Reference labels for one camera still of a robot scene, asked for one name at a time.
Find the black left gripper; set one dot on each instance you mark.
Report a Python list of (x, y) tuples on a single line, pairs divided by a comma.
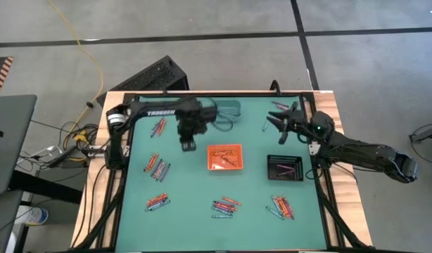
[(195, 119)]

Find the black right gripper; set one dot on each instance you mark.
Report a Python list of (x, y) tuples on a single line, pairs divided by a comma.
[(297, 123)]

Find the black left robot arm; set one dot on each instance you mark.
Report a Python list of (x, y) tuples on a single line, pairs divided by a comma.
[(156, 112)]

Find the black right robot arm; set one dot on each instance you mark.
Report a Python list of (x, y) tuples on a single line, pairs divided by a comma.
[(363, 154)]

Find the black curved hook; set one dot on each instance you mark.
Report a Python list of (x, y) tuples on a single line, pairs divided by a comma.
[(275, 86)]

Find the teal plastic bin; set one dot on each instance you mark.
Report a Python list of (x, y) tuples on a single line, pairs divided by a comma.
[(233, 105)]

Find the orange plastic basket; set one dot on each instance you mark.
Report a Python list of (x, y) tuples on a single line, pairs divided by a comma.
[(237, 168)]

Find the black plastic basket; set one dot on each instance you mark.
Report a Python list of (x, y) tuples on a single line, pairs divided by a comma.
[(272, 176)]

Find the black perforated computer case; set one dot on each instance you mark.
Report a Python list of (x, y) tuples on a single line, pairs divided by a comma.
[(152, 75)]

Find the green table mat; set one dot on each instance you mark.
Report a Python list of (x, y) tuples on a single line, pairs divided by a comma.
[(202, 228)]

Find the black floor plug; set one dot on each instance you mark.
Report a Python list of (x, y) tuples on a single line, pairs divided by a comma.
[(90, 104)]

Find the black power strip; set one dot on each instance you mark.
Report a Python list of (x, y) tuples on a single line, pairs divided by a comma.
[(61, 157)]

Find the grey stand base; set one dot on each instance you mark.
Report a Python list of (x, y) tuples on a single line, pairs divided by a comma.
[(427, 133)]

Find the black desk base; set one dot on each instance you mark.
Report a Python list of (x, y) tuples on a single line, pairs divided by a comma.
[(43, 186)]

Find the white blue bottle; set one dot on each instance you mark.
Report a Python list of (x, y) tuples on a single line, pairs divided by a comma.
[(33, 215)]

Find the grey desk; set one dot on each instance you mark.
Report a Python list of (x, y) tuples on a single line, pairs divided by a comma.
[(5, 228), (12, 140)]

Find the black metal table frame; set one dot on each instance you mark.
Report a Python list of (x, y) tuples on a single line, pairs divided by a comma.
[(237, 94)]

